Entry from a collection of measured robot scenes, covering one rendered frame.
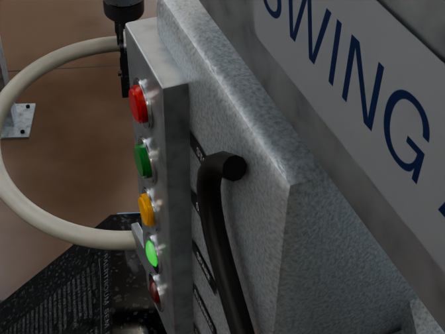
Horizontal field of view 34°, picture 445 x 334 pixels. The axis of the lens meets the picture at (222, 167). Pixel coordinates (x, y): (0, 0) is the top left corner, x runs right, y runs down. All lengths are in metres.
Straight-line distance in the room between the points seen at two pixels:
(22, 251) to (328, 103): 2.17
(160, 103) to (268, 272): 0.13
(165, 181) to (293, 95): 0.21
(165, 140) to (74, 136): 2.31
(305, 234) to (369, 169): 0.12
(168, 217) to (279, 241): 0.16
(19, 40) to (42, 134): 0.66
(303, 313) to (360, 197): 0.16
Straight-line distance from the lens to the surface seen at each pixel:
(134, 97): 0.49
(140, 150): 0.52
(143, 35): 0.49
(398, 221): 0.26
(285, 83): 0.31
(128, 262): 1.25
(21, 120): 2.88
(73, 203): 2.52
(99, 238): 1.13
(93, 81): 3.04
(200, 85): 0.43
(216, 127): 0.42
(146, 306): 1.19
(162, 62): 0.47
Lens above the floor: 1.78
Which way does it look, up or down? 43 degrees down
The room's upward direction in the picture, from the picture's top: 1 degrees clockwise
